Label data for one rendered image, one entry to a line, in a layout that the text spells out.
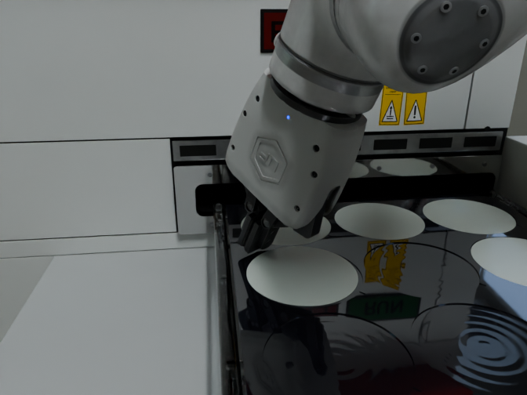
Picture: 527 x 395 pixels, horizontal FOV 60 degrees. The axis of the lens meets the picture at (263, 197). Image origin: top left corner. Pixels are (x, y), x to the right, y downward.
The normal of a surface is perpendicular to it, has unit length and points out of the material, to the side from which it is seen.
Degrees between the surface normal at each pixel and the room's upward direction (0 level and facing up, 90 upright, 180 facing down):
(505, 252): 0
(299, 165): 91
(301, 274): 1
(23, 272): 90
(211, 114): 90
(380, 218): 0
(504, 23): 117
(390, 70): 129
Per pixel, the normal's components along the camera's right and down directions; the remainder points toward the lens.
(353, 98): 0.30, 0.68
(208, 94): 0.12, 0.37
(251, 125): -0.75, 0.20
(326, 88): -0.16, 0.59
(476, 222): 0.00, -0.93
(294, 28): -0.87, 0.07
